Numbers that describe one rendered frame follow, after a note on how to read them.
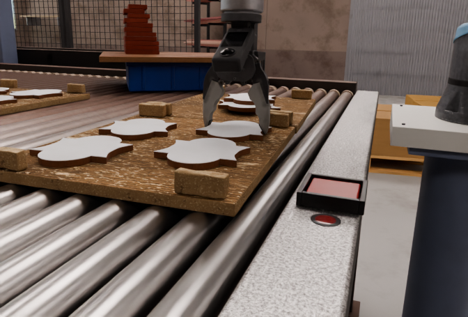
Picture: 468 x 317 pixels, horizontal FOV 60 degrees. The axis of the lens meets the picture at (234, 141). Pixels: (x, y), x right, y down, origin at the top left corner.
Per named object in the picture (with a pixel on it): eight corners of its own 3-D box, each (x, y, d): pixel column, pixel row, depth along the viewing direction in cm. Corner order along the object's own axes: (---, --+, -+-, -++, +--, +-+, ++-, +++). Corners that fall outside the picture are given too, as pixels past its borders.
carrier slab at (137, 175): (294, 134, 80) (295, 127, 80) (235, 217, 42) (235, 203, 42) (138, 120, 90) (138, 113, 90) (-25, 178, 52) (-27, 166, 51)
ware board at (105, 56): (214, 56, 189) (214, 52, 189) (247, 63, 143) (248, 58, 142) (103, 55, 176) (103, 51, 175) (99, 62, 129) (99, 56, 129)
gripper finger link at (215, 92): (216, 125, 80) (237, 84, 77) (205, 130, 74) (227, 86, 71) (203, 118, 80) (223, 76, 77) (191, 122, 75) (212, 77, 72)
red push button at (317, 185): (359, 194, 51) (361, 183, 51) (356, 212, 45) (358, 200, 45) (312, 187, 53) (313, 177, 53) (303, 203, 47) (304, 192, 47)
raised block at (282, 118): (289, 126, 80) (290, 112, 79) (287, 128, 78) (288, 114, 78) (260, 124, 82) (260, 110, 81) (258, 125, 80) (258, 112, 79)
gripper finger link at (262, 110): (285, 124, 76) (265, 78, 75) (278, 129, 70) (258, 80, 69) (269, 129, 77) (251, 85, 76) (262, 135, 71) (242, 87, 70)
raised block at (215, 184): (229, 196, 44) (230, 171, 43) (223, 202, 42) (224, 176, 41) (180, 189, 45) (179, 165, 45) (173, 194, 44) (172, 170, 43)
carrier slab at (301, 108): (315, 104, 119) (315, 99, 119) (297, 134, 81) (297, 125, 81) (204, 97, 128) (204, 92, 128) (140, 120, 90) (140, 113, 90)
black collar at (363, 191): (366, 192, 51) (368, 180, 51) (363, 216, 44) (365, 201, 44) (307, 184, 54) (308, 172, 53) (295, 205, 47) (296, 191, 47)
